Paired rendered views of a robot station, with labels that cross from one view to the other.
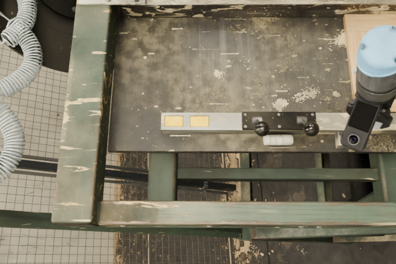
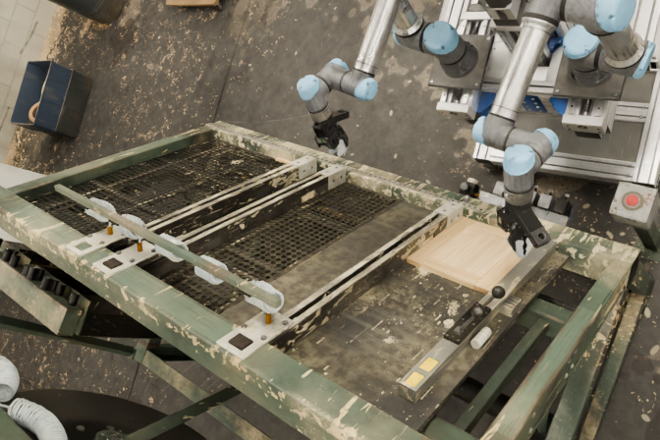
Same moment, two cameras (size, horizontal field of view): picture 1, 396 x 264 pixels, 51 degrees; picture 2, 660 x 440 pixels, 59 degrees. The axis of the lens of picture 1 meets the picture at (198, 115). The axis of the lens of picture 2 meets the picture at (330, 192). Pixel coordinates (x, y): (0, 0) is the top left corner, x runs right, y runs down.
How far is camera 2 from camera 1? 1.12 m
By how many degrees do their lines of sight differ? 55
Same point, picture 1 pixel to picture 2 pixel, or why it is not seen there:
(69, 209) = not seen: outside the picture
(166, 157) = (436, 423)
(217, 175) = (480, 404)
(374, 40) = (513, 153)
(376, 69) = (528, 162)
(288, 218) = (560, 358)
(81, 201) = not seen: outside the picture
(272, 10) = (369, 280)
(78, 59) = (298, 389)
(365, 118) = (532, 220)
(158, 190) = not seen: outside the picture
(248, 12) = (356, 292)
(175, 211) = (507, 420)
